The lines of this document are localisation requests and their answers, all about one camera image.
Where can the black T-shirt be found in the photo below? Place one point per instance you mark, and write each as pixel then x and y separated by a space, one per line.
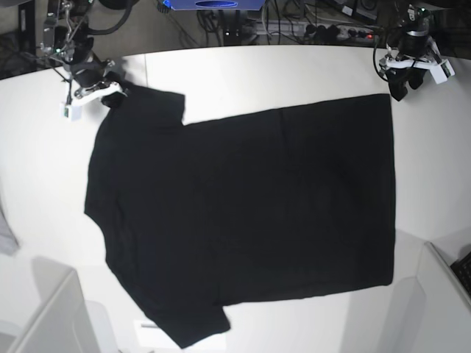
pixel 281 204

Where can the white partition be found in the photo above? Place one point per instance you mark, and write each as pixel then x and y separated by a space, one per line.
pixel 445 325
pixel 60 324

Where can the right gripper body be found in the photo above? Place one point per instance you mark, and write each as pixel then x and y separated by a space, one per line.
pixel 95 80

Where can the blue box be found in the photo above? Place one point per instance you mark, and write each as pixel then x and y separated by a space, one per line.
pixel 215 4

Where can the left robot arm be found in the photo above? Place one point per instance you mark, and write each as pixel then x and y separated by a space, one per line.
pixel 411 52

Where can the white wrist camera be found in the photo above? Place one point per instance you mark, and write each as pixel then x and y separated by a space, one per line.
pixel 70 112
pixel 442 72

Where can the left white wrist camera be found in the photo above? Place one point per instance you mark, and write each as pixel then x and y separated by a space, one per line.
pixel 442 72

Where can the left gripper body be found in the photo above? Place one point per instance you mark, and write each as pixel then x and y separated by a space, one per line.
pixel 394 59

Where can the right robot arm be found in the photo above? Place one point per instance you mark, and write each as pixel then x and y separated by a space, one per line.
pixel 68 40

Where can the white label plate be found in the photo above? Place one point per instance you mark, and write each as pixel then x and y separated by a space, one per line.
pixel 148 334

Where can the white right partition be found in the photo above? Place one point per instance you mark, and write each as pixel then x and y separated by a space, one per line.
pixel 445 325

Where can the white left partition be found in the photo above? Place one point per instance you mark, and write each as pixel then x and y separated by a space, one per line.
pixel 60 324

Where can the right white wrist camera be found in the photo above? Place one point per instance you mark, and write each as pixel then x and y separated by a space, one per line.
pixel 70 112

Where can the white power strip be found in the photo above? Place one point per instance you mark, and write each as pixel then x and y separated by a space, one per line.
pixel 298 31

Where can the black keyboard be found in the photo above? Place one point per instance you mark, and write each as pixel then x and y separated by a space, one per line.
pixel 462 270

